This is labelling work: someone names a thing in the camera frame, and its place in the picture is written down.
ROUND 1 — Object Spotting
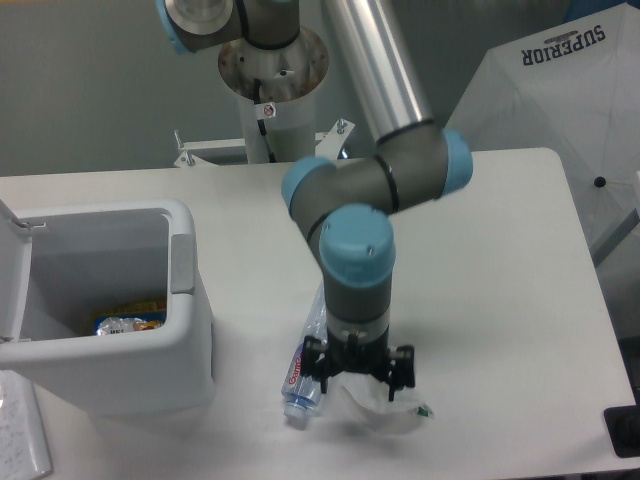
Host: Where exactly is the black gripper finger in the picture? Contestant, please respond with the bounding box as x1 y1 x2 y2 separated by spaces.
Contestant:
301 335 331 395
384 345 415 401

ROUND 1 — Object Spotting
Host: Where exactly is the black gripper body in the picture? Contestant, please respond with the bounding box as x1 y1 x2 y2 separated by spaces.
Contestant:
322 329 391 384

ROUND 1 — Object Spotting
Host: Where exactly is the crushed clear plastic bottle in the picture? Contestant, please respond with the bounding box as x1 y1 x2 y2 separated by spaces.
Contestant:
281 283 327 422

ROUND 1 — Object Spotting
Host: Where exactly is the white plastic wrapper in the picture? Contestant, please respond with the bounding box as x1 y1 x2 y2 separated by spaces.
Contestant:
338 373 434 435

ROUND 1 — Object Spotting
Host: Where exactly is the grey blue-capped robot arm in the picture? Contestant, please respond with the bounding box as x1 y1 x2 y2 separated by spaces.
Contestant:
156 1 473 392

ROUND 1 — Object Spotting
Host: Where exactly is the white plastic trash can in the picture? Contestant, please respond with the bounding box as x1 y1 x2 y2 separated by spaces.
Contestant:
1 200 215 416

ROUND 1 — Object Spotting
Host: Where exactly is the yellow snack wrapper in bin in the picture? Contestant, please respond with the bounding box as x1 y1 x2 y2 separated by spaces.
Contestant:
93 298 167 336

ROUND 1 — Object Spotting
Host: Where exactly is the black device at table edge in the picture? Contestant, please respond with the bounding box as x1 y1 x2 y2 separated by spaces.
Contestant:
604 405 639 458

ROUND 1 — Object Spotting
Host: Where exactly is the white paper notepad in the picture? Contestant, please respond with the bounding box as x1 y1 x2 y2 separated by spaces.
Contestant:
1 370 52 479

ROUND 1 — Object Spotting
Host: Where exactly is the white Superior umbrella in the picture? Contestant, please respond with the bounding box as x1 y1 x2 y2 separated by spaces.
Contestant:
447 3 639 245

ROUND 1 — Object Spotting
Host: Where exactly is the white metal base bracket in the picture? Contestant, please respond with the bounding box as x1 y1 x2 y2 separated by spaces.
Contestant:
173 118 356 168

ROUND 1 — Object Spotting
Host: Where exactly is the black cable on pedestal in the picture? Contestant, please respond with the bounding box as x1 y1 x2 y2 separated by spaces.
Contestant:
252 77 277 163

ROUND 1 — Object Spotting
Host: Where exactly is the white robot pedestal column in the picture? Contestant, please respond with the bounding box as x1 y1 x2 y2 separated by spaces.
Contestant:
218 27 329 164

